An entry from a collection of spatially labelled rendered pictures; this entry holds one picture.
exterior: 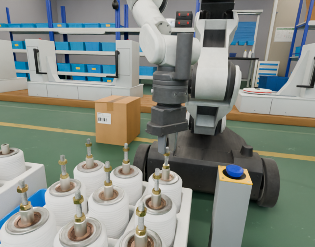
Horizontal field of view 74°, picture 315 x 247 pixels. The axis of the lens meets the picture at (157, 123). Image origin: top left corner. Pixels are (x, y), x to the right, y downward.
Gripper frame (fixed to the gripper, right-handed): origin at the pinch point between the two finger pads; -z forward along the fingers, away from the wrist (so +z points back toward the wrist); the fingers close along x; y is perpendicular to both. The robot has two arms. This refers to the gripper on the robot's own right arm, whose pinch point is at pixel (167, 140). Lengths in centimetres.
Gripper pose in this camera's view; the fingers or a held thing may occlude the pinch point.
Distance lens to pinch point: 56.2
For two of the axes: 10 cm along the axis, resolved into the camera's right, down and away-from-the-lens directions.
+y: -5.9, -2.5, 7.7
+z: 0.3, -9.6, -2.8
